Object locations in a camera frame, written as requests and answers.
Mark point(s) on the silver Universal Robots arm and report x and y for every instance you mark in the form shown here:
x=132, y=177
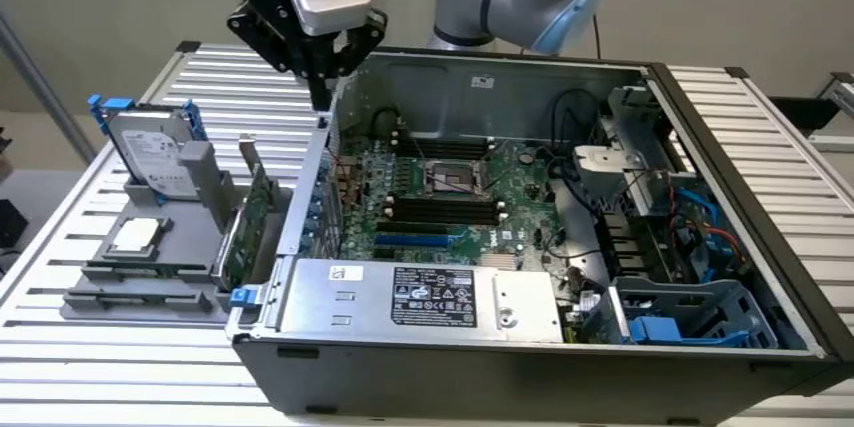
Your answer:
x=480, y=2

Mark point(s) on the black RAM slot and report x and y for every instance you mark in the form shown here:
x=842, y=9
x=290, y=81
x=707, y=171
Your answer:
x=445, y=151
x=445, y=213
x=445, y=220
x=445, y=140
x=445, y=155
x=445, y=145
x=445, y=199
x=445, y=206

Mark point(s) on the black table end cap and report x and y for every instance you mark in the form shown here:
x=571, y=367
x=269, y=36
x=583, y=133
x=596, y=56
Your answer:
x=735, y=72
x=188, y=46

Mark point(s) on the blue disk caddy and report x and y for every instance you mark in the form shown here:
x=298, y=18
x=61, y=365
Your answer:
x=189, y=119

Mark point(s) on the white case sticker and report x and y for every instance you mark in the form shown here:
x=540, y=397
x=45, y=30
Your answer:
x=481, y=81

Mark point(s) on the silver hard disk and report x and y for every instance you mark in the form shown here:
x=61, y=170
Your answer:
x=149, y=152

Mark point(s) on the CPU socket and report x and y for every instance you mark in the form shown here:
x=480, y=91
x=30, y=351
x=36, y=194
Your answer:
x=452, y=176

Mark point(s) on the green graphics card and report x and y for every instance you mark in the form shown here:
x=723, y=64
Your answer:
x=253, y=227

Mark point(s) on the grey parts rack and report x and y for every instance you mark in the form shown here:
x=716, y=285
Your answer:
x=200, y=227

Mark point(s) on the long black expansion slot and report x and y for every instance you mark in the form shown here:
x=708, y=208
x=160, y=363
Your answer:
x=409, y=228

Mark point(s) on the blue expansion slot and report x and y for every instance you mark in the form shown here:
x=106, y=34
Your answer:
x=409, y=240

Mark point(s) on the green Dell motherboard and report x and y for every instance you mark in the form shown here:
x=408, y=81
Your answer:
x=520, y=217

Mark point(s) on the short black expansion slot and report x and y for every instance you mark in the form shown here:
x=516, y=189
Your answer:
x=383, y=252

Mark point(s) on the silver CPU chip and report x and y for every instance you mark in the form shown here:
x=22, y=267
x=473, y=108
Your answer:
x=138, y=236

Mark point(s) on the metal drive cage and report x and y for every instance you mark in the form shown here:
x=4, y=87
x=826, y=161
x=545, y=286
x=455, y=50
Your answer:
x=640, y=147

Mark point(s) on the small silver chipset heatsink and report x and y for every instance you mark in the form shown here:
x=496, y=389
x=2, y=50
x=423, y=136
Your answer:
x=496, y=261

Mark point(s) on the blue case latch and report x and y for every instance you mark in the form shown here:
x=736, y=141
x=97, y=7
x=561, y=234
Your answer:
x=242, y=297

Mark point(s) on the black device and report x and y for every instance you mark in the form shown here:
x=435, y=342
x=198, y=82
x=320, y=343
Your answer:
x=12, y=222

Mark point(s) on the silver power supply unit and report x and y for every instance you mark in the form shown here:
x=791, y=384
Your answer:
x=373, y=302

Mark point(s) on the black case fan block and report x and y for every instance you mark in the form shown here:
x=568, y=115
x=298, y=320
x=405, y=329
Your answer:
x=629, y=247

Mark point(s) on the black box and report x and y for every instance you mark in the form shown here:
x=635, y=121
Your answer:
x=800, y=114

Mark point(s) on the black open PC case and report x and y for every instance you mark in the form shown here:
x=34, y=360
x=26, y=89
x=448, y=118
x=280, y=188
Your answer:
x=507, y=377

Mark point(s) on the blue plastic clip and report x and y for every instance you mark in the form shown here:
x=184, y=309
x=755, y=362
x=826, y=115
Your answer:
x=653, y=331

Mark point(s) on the grey-blue plastic disk bay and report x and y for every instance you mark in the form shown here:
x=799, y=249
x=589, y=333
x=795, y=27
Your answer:
x=734, y=307

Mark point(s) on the grey aluminium frame post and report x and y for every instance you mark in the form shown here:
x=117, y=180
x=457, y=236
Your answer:
x=40, y=82

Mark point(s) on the aluminium profile frame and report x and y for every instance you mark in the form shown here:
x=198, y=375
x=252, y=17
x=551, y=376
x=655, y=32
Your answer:
x=834, y=112

